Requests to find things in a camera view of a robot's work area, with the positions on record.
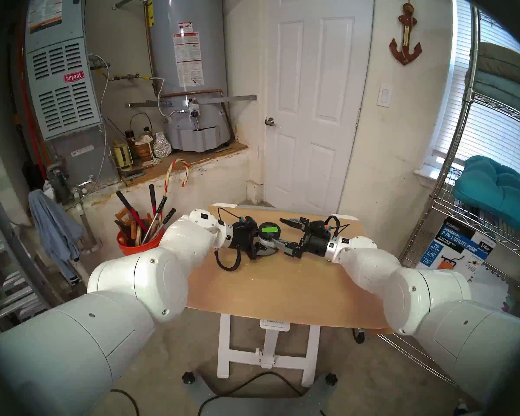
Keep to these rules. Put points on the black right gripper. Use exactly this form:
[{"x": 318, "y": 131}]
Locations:
[{"x": 315, "y": 242}]

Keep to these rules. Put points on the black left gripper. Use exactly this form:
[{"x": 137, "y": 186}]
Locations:
[{"x": 245, "y": 239}]

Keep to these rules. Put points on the black lid with green tape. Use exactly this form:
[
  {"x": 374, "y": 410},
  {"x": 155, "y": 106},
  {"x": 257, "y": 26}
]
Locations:
[{"x": 264, "y": 226}]

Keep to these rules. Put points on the gray robot base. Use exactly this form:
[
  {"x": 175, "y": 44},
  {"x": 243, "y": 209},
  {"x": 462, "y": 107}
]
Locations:
[{"x": 260, "y": 406}]

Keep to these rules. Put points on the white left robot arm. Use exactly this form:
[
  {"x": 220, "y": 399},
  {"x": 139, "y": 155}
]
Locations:
[{"x": 134, "y": 289}]

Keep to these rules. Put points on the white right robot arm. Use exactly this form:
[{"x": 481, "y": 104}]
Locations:
[{"x": 416, "y": 289}]

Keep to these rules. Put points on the folding table with board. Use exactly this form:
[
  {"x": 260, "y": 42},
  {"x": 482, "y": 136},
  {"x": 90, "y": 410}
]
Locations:
[{"x": 277, "y": 294}]

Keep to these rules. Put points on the black grip steel rod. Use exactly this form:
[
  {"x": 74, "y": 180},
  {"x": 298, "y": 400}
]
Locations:
[
  {"x": 162, "y": 202},
  {"x": 172, "y": 211}
]

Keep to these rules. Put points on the striped candy cane decoration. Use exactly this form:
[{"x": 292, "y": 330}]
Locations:
[{"x": 186, "y": 172}]

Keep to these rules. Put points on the plywood platform board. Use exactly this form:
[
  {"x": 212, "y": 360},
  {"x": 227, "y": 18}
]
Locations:
[{"x": 199, "y": 157}]

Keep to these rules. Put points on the white folding table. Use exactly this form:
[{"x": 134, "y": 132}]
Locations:
[{"x": 224, "y": 346}]

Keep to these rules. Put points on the black caster wheel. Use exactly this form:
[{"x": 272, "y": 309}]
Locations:
[{"x": 359, "y": 335}]

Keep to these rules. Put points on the white panel door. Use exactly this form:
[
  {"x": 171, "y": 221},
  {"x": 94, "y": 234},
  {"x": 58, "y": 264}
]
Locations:
[{"x": 318, "y": 116}]

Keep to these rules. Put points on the crumpled aluminium foil bundle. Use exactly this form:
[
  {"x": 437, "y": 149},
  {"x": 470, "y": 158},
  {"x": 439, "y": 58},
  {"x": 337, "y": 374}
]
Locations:
[{"x": 162, "y": 146}]

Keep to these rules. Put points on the black base knob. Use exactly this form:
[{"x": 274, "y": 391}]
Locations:
[
  {"x": 188, "y": 378},
  {"x": 331, "y": 379}
]

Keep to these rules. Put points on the pale yellow jug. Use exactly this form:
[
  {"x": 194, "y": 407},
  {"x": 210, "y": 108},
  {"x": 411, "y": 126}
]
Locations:
[{"x": 122, "y": 157}]

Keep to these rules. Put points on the utility pump carton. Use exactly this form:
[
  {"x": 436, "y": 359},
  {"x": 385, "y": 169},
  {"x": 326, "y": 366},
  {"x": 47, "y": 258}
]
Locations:
[{"x": 459, "y": 244}]

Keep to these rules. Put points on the gray water heater tank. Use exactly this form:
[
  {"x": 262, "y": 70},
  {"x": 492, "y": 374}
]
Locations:
[{"x": 212, "y": 51}]

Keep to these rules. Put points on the white zigzag edged sheet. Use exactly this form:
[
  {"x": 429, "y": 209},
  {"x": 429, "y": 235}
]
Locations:
[{"x": 489, "y": 289}]

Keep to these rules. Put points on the blue hanging towel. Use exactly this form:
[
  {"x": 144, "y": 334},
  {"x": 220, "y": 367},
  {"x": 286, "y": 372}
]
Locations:
[{"x": 54, "y": 229}]

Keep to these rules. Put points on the gas pipe with yellow valve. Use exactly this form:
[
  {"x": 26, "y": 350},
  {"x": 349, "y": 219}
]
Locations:
[{"x": 132, "y": 76}]

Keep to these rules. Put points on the teal tufted cushion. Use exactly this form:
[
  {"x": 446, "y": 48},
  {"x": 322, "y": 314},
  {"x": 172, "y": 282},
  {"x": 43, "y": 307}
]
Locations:
[{"x": 498, "y": 185}]

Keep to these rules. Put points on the window with white blinds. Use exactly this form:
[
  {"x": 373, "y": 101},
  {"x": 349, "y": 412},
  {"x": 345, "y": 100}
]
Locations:
[{"x": 498, "y": 138}]

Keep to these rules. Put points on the gray Bryant furnace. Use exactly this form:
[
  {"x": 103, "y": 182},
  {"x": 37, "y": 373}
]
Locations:
[{"x": 65, "y": 99}]

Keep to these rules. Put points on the aluminium ladder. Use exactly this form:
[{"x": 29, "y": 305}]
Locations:
[{"x": 21, "y": 304}]

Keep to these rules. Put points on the pale teal folded cushion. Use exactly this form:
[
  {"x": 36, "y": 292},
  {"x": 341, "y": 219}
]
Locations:
[{"x": 498, "y": 88}]

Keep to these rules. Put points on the olive gray folded cushion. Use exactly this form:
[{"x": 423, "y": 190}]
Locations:
[{"x": 502, "y": 57}]

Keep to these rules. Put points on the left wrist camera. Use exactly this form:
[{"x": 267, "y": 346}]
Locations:
[{"x": 246, "y": 221}]

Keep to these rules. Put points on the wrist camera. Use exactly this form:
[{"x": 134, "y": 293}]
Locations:
[
  {"x": 246, "y": 221},
  {"x": 323, "y": 225}
]

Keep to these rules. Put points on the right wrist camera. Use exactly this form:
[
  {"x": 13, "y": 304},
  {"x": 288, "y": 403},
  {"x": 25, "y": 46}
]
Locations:
[{"x": 323, "y": 225}]

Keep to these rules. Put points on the white wall light switch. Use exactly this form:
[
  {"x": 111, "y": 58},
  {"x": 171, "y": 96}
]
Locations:
[{"x": 385, "y": 96}]

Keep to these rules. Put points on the wooden anchor wall decoration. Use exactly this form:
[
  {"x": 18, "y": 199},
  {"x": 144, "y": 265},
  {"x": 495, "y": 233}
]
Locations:
[{"x": 405, "y": 51}]

